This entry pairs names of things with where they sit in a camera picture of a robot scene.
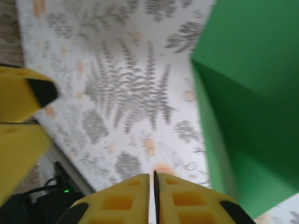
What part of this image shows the green paper sheet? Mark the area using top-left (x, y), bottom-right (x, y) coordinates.
top-left (191, 0), bottom-right (299, 219)

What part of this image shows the aluminium frame beam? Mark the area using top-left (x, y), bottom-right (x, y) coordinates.
top-left (37, 140), bottom-right (96, 196)

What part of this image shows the floral patterned table cover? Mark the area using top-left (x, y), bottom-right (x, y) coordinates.
top-left (14, 0), bottom-right (299, 224)

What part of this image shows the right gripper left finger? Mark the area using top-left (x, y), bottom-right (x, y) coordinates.
top-left (56, 173), bottom-right (150, 224)

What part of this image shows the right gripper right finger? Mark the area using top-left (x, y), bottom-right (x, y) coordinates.
top-left (153, 170), bottom-right (255, 224)

